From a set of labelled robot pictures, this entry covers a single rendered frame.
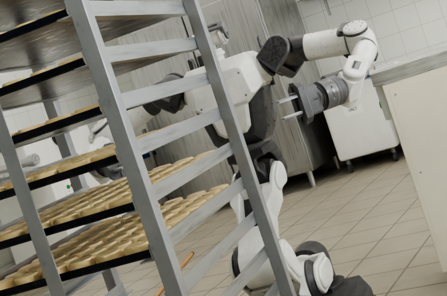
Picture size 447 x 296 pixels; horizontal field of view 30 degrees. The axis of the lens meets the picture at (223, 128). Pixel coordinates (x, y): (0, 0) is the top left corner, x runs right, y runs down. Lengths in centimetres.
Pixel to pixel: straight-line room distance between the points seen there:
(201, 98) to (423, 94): 88
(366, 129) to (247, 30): 127
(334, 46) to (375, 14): 479
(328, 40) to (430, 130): 68
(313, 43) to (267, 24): 422
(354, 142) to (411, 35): 111
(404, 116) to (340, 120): 381
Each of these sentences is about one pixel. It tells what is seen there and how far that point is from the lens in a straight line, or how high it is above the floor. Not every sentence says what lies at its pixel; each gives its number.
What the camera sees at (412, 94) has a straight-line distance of 320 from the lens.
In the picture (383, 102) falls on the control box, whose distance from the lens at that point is 326.
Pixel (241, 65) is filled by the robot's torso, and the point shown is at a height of 107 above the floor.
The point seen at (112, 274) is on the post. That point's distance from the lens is 223.
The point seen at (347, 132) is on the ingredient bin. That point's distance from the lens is 701.
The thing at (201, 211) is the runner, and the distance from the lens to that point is 174.
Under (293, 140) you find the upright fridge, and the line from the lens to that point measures 692.
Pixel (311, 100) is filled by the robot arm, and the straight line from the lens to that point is 237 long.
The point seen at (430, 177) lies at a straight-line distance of 324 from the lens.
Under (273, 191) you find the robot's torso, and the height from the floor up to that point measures 65.
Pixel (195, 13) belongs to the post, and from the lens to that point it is 204.
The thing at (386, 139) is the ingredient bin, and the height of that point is 20.
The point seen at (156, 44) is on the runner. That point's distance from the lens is 179.
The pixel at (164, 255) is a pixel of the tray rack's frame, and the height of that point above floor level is 77.
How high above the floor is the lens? 101
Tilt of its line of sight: 3 degrees down
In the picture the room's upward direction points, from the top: 19 degrees counter-clockwise
